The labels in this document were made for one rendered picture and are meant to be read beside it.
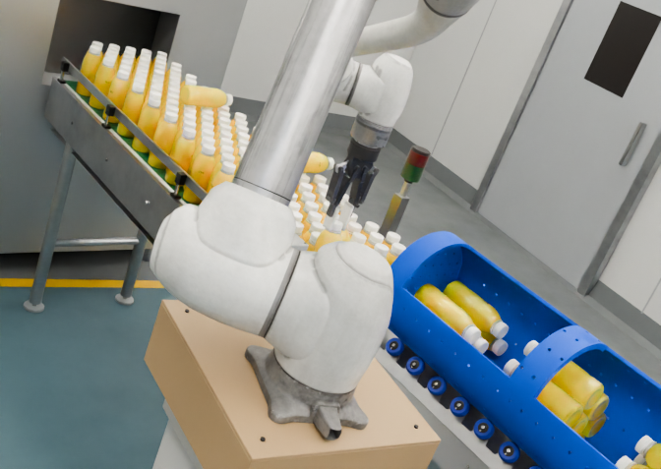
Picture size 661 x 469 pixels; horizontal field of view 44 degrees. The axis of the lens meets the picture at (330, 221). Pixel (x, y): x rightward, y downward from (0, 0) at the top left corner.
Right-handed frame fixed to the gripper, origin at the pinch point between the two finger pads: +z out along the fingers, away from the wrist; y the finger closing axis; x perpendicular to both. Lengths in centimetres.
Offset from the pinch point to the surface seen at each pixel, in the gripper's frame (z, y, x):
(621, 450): 15, 28, -76
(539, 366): 0, 5, -62
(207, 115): 10, 16, 87
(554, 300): 117, 326, 99
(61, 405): 117, -15, 76
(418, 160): -6, 50, 24
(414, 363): 20.1, 5.8, -34.0
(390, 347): 21.0, 5.3, -26.4
